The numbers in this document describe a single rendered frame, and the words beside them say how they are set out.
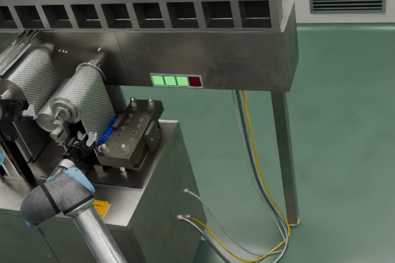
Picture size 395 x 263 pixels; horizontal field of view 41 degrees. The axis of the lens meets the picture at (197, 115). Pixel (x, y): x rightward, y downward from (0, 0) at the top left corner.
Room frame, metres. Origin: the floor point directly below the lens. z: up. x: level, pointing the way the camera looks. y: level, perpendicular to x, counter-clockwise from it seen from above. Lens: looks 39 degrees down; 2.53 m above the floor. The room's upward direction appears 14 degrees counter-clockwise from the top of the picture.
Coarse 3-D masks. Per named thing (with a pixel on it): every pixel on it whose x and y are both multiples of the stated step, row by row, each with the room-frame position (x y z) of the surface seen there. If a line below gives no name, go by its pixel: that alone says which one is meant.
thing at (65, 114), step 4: (56, 108) 1.84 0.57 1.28; (60, 108) 1.83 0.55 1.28; (64, 108) 1.82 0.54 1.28; (56, 112) 1.84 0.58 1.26; (60, 112) 1.84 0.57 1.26; (64, 112) 1.83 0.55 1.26; (68, 112) 1.81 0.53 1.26; (60, 116) 1.84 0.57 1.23; (64, 116) 1.83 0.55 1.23; (68, 116) 1.82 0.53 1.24
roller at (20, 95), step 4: (36, 48) 2.17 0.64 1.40; (44, 52) 2.16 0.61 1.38; (48, 56) 2.15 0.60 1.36; (52, 64) 2.16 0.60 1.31; (4, 80) 1.96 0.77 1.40; (8, 80) 1.95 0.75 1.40; (0, 84) 1.98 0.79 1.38; (4, 84) 1.97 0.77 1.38; (8, 84) 1.96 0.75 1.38; (12, 84) 1.95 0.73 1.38; (0, 88) 1.98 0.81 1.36; (12, 88) 1.95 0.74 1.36; (16, 88) 1.94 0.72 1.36; (16, 92) 1.95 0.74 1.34; (20, 92) 1.94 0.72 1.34; (16, 96) 1.95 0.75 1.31; (20, 96) 1.94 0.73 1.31; (24, 96) 1.94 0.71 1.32; (24, 100) 1.94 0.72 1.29
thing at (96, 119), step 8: (104, 88) 2.03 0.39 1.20; (104, 96) 2.01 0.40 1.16; (96, 104) 1.94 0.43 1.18; (104, 104) 1.99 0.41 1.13; (88, 112) 1.88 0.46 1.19; (96, 112) 1.92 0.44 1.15; (104, 112) 1.97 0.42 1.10; (112, 112) 2.02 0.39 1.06; (88, 120) 1.86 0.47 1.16; (96, 120) 1.90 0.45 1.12; (104, 120) 1.95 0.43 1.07; (88, 128) 1.84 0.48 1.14; (96, 128) 1.88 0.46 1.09; (104, 128) 1.93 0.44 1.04; (88, 136) 1.83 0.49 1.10
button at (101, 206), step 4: (96, 200) 1.60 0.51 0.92; (96, 204) 1.58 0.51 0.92; (100, 204) 1.57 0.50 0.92; (104, 204) 1.57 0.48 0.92; (108, 204) 1.58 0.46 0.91; (96, 208) 1.56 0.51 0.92; (100, 208) 1.55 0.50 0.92; (104, 208) 1.55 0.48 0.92; (100, 212) 1.53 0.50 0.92; (104, 212) 1.54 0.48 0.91; (100, 216) 1.52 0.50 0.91
